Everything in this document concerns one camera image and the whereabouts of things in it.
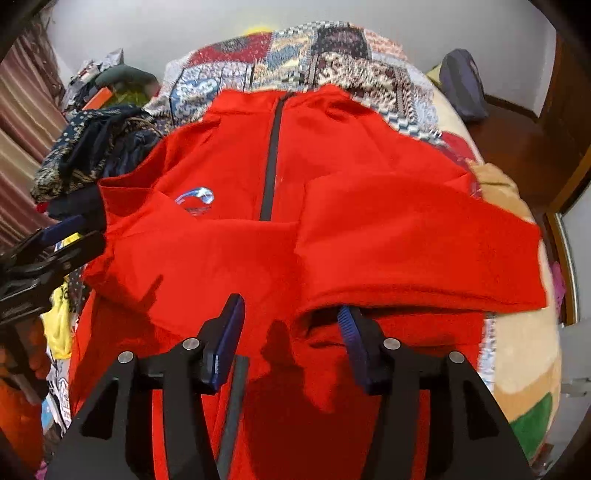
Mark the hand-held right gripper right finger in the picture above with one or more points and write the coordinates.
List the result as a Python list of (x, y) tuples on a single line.
[(347, 325)]

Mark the pile of dark clothes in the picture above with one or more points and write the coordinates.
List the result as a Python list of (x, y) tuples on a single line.
[(92, 143)]

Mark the red zip jacket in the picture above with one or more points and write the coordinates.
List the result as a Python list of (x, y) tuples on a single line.
[(369, 230)]

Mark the yellow round object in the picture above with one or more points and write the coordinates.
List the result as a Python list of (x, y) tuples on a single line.
[(258, 28)]

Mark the yellow cloth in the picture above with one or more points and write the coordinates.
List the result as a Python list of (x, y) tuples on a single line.
[(60, 323)]

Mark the printed bed sheet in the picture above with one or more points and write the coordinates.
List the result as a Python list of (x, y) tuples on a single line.
[(55, 392)]

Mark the patchwork quilt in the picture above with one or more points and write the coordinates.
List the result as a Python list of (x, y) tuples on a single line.
[(323, 50)]

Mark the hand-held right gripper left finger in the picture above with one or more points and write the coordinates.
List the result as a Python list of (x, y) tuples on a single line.
[(227, 332)]

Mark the wooden door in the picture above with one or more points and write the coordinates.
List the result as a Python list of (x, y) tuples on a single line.
[(565, 92)]

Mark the striped curtain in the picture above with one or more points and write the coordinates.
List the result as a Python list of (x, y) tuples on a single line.
[(23, 138)]

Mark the dark green bag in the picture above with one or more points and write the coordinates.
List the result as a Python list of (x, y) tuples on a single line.
[(129, 76)]

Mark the grey purple backpack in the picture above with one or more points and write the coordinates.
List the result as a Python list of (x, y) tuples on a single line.
[(461, 83)]

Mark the white wardrobe with wooden frame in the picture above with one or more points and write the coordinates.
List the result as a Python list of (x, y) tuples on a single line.
[(579, 240)]

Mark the person's left hand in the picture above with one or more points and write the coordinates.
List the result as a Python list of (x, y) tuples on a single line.
[(38, 355)]

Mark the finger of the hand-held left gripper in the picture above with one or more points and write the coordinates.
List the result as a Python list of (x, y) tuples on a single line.
[(67, 227), (78, 249)]

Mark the beige fleece blanket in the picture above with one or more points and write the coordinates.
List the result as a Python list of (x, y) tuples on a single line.
[(521, 350)]

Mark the pink cloth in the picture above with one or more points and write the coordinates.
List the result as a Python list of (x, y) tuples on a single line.
[(556, 281)]

